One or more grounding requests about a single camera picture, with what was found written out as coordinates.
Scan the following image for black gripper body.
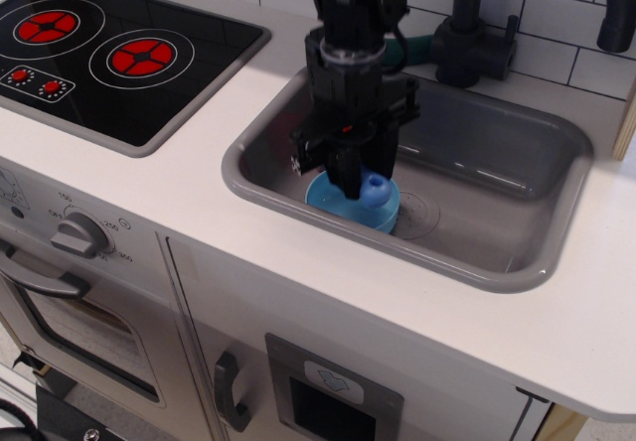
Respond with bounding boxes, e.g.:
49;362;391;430
290;33;419;175

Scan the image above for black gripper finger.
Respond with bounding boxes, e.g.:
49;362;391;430
363;120;399;179
325;147;362;200

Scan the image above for blue handled grey spoon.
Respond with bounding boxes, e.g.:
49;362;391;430
360;166;392;209

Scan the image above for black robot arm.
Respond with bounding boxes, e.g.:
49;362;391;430
290;0;419;200

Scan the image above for light blue bowl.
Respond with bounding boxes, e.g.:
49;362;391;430
305;172;400;233

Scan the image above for grey toy sink basin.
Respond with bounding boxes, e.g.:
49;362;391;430
222;72;593;293

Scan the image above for dark green toy cucumber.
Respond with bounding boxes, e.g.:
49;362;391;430
383;35;433;69

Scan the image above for dark grey toy faucet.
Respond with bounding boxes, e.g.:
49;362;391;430
408;0;635;97

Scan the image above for black toy stove top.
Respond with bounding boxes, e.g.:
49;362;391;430
1;0;270;158

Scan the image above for grey dispenser panel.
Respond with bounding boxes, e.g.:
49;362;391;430
265;334;403;441

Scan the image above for grey oven knob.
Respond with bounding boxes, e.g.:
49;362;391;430
50;213;109;259

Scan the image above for toy oven door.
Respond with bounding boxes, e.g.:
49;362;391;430
1;239;213;440

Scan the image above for grey cabinet door handle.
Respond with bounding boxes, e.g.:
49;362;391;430
213;352;251;433

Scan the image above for grey oven door handle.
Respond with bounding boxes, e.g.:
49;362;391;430
1;240;90;299

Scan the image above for black cable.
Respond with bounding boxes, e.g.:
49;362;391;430
0;397;39;441

